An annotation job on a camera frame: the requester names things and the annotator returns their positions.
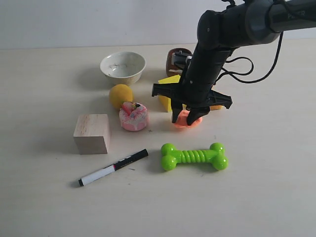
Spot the green bone dog toy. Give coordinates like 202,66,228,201
160,143,228,171

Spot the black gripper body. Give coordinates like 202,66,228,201
152,79,233,110

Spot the black white marker pen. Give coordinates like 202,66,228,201
78,149,149,187

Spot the brown wooden cup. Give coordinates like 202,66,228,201
165,48,192,77

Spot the white ceramic bowl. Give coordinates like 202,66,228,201
100,51,146,85

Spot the orange putty blob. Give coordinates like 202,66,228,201
174,110,202,129

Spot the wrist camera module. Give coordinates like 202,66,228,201
171,50,192,70

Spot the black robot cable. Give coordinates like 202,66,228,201
217,32,284,84

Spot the orange cheese wedge sponge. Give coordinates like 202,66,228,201
182,103,225,111

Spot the yellow cube block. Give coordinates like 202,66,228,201
158,75,180,112

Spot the yellow lemon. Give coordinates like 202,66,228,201
109,84,134,110

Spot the pink strawberry cake toy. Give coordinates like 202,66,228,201
119,102,149,132

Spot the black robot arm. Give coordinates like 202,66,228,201
152,0,316,125

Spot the light wooden cube block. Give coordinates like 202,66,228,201
73,114,111,155

